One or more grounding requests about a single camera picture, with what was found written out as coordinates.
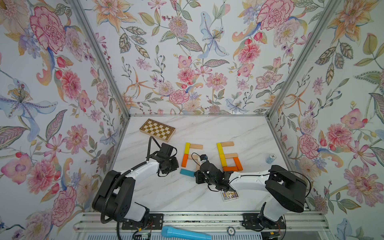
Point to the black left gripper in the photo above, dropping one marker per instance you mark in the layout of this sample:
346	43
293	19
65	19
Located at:
176	165

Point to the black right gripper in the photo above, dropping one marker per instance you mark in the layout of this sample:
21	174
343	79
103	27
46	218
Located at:
198	175

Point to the teal block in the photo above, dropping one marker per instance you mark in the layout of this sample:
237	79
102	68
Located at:
187	173

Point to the orange block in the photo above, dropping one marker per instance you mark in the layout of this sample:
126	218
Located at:
185	160
230	169
238	164

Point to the orange block front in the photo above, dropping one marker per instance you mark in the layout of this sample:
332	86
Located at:
230	169

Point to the yellow block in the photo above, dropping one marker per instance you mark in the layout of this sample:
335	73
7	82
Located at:
223	160
187	149
220	149

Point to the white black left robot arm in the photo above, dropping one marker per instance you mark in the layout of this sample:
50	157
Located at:
115	197

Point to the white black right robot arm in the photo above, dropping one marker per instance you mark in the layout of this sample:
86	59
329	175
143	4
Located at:
288	191

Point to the playing card box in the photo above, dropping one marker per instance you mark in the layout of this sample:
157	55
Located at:
229	196

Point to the wooden folding chessboard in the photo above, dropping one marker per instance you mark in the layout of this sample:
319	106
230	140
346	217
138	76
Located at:
157	130

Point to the blue microphone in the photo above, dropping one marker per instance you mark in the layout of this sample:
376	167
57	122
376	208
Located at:
171	232

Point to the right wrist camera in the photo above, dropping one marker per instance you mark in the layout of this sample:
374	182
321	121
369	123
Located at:
203	159

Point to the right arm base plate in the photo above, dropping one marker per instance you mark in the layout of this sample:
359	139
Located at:
258	222

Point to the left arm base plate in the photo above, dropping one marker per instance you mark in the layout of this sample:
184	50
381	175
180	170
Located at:
149	221

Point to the aluminium front rail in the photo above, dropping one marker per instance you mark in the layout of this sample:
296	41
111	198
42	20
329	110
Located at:
212	222

